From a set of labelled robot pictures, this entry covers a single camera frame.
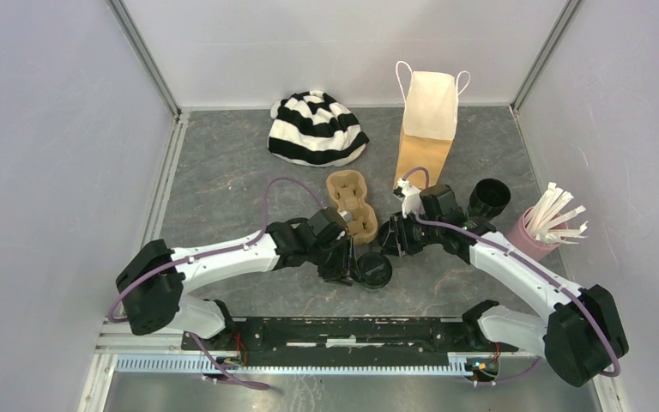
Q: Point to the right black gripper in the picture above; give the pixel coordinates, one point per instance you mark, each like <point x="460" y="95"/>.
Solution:
<point x="397" y="242"/>

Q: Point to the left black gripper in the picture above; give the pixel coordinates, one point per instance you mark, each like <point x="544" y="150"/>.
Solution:
<point x="345" y="269"/>

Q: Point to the brown cardboard cup carrier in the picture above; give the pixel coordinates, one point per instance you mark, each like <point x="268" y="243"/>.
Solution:
<point x="347" y="190"/>

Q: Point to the brown paper bag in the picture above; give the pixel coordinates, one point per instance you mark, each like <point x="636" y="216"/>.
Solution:
<point x="429" y="120"/>

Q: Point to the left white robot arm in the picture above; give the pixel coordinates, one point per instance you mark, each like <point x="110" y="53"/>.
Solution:
<point x="155" y="288"/>

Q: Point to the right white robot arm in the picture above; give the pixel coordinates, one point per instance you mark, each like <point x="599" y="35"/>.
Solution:
<point x="576" y="330"/>

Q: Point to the black white striped cloth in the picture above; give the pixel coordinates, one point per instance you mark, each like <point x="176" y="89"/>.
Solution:
<point x="313" y="129"/>

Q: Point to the pink straw holder cup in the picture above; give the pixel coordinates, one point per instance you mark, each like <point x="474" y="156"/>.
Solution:
<point x="521" y="240"/>

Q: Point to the white wrapped straws bundle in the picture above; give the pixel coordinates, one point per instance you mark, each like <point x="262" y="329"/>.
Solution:
<point x="547" y="221"/>

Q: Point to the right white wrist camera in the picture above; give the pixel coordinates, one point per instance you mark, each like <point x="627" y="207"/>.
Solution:
<point x="409" y="195"/>

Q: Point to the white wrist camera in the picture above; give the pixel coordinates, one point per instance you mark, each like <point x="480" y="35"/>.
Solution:
<point x="346" y="216"/>
<point x="409" y="195"/>

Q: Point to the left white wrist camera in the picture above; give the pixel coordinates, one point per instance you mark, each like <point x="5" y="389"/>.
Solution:
<point x="346" y="216"/>

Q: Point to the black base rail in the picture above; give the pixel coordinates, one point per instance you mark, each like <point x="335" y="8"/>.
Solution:
<point x="351" y="341"/>

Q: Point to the right aluminium frame post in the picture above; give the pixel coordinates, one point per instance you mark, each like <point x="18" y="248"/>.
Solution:
<point x="563" y="21"/>

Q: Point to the aluminium frame post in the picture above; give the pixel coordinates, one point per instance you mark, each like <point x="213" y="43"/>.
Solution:
<point x="563" y="21"/>
<point x="140" y="47"/>

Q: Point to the left aluminium frame post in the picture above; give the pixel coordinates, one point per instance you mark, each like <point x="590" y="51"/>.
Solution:
<point x="140" y="47"/>

